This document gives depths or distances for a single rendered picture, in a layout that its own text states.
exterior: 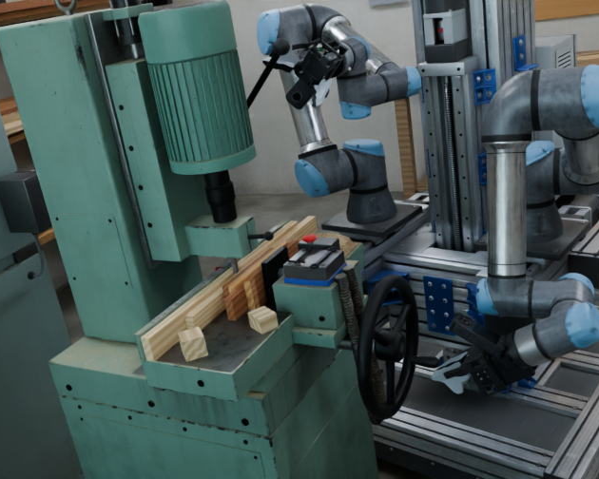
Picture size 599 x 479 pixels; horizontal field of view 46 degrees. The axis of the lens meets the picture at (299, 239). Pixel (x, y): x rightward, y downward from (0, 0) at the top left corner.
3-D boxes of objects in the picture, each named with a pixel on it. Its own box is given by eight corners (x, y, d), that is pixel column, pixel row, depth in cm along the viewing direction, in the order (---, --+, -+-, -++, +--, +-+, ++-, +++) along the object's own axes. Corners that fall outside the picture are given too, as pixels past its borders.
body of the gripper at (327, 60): (306, 41, 151) (330, 32, 161) (287, 72, 156) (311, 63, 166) (333, 64, 150) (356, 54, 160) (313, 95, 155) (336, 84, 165)
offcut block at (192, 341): (208, 355, 131) (203, 335, 130) (186, 362, 130) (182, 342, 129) (202, 345, 135) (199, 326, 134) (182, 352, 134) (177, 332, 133)
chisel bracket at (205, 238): (244, 265, 147) (237, 227, 144) (190, 261, 154) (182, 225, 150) (261, 251, 153) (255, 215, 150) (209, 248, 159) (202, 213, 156)
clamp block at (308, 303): (337, 332, 138) (330, 290, 135) (277, 325, 145) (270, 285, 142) (365, 297, 150) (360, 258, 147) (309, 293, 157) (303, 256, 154)
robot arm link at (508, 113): (471, 72, 136) (473, 321, 142) (531, 67, 131) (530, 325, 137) (482, 76, 146) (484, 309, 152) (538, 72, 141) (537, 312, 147)
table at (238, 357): (283, 412, 121) (278, 382, 119) (145, 387, 136) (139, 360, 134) (403, 266, 170) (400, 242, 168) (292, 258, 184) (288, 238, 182)
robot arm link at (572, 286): (536, 268, 144) (530, 296, 136) (595, 270, 140) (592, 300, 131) (537, 300, 148) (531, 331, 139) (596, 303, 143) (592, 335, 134)
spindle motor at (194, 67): (226, 177, 133) (193, 6, 122) (154, 177, 142) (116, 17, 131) (272, 151, 147) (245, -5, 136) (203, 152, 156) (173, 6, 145)
